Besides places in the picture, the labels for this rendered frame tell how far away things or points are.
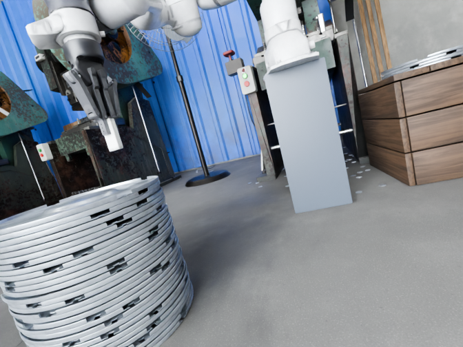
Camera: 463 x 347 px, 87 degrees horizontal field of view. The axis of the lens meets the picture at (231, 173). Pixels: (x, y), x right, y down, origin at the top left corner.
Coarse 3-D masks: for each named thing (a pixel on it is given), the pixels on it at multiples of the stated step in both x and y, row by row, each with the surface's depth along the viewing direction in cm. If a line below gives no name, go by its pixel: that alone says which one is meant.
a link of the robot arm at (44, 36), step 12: (60, 12) 49; (72, 12) 49; (84, 12) 51; (36, 24) 48; (48, 24) 48; (60, 24) 49; (72, 24) 49; (84, 24) 51; (96, 24) 54; (36, 36) 48; (48, 36) 49; (60, 36) 50; (72, 36) 51; (84, 36) 52; (96, 36) 54; (48, 48) 54; (60, 48) 55
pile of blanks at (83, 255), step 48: (48, 240) 33; (96, 240) 35; (144, 240) 40; (48, 288) 34; (96, 288) 35; (144, 288) 39; (192, 288) 52; (48, 336) 35; (96, 336) 36; (144, 336) 39
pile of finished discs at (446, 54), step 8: (456, 48) 72; (432, 56) 76; (440, 56) 74; (448, 56) 73; (456, 56) 78; (408, 64) 80; (416, 64) 78; (424, 64) 77; (384, 72) 89; (392, 72) 85; (400, 72) 82
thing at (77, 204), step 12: (132, 180) 60; (144, 180) 55; (156, 180) 47; (96, 192) 50; (108, 192) 45; (120, 192) 45; (132, 192) 39; (60, 204) 45; (72, 204) 41; (84, 204) 40; (96, 204) 35; (12, 216) 47; (24, 216) 47; (36, 216) 42; (48, 216) 33; (60, 216) 33; (0, 228) 39; (12, 228) 32; (24, 228) 32
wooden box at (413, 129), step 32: (448, 64) 69; (384, 96) 82; (416, 96) 72; (448, 96) 71; (384, 128) 88; (416, 128) 74; (448, 128) 72; (384, 160) 95; (416, 160) 76; (448, 160) 74
